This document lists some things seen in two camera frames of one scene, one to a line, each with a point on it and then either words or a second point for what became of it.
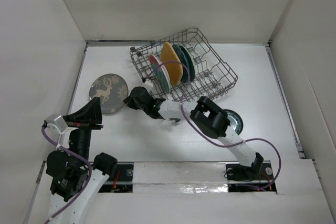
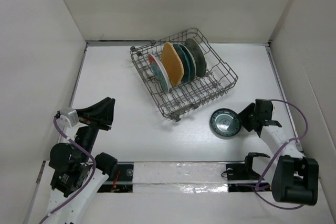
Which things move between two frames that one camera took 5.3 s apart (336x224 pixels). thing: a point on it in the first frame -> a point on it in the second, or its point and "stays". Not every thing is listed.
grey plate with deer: (112, 89) -> (199, 60)
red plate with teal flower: (161, 72) stays
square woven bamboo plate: (174, 70) stays
